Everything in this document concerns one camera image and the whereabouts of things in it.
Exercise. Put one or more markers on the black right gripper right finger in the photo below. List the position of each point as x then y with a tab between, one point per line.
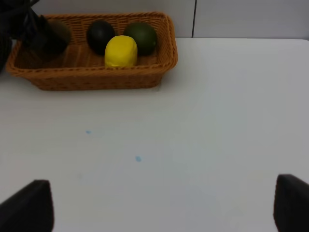
291	204

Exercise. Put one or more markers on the yellow lemon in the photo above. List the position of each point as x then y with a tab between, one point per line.
121	51

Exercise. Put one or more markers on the brown kiwi fruit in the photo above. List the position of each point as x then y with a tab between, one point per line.
61	29

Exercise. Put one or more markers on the green lime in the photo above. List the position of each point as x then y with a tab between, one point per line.
144	35

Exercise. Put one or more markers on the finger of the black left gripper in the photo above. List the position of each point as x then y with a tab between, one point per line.
50	45

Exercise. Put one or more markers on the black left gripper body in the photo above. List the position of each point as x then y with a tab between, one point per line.
19	21

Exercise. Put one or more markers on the dark mangosteen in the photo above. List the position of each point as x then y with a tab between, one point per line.
98	34

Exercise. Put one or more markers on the orange wicker basket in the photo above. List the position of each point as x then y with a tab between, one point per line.
79	68

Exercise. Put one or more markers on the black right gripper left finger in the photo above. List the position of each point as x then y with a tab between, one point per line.
30	209

